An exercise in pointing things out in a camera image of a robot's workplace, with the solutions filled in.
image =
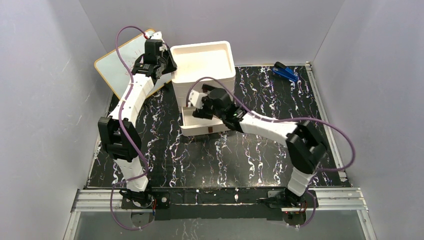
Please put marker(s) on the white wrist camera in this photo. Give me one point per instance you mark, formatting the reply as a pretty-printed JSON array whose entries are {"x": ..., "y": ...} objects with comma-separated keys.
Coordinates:
[
  {"x": 195, "y": 99},
  {"x": 156, "y": 36}
]

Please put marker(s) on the aluminium frame rail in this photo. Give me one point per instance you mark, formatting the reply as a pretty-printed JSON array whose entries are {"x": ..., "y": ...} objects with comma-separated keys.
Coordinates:
[{"x": 325, "y": 198}]

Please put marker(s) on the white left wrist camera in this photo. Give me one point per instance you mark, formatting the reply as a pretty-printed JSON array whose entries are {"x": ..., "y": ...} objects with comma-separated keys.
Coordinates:
[{"x": 156, "y": 36}]

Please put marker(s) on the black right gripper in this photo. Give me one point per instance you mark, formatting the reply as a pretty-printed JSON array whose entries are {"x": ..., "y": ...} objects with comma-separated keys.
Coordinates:
[{"x": 201, "y": 112}]

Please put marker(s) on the white bottom organizer drawer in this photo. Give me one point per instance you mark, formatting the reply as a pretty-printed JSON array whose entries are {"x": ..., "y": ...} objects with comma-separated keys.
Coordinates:
[{"x": 193, "y": 126}]

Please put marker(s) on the blue black stapler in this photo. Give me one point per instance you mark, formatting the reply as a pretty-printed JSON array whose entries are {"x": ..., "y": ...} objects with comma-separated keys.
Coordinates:
[{"x": 283, "y": 71}]

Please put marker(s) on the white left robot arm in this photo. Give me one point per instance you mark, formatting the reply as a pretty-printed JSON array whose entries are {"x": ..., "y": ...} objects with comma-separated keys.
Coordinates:
[{"x": 117, "y": 131}]

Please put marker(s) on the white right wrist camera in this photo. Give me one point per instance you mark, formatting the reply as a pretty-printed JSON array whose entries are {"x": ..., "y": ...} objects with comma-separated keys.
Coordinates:
[{"x": 195, "y": 99}]

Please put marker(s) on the yellow framed whiteboard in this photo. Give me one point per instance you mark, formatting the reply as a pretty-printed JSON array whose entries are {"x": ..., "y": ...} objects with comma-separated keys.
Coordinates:
[{"x": 111, "y": 68}]

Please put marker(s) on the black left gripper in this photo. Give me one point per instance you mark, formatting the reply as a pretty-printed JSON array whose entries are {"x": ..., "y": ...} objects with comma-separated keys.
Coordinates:
[{"x": 166, "y": 64}]

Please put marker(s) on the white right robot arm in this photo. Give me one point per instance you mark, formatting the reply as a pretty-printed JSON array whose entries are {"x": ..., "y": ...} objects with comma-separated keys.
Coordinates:
[{"x": 306, "y": 146}]

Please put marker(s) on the white plastic drawer organizer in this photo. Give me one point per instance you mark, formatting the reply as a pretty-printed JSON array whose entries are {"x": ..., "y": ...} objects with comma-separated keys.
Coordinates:
[{"x": 195, "y": 61}]

